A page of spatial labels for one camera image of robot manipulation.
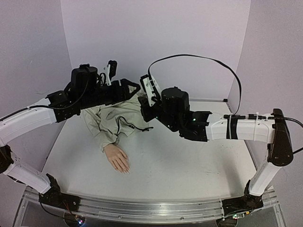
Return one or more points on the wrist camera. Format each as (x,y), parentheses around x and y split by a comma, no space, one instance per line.
(151,89)
(110,71)

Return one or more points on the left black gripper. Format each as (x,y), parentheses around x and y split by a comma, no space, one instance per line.
(125,88)

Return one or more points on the mannequin hand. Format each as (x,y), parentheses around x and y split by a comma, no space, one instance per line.
(117,158)

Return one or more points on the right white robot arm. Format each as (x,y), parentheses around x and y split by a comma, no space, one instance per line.
(270,129)

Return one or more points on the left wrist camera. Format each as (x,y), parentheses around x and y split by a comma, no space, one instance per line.
(110,71)

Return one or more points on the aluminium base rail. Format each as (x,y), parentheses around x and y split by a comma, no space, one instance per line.
(156,212)

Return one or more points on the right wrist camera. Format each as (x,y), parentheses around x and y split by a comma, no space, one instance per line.
(151,89)

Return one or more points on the beige jacket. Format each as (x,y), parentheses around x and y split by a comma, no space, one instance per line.
(107,122)

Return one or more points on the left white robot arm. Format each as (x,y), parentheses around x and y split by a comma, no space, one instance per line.
(54,108)

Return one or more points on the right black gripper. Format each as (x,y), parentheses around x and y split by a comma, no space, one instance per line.
(146,108)

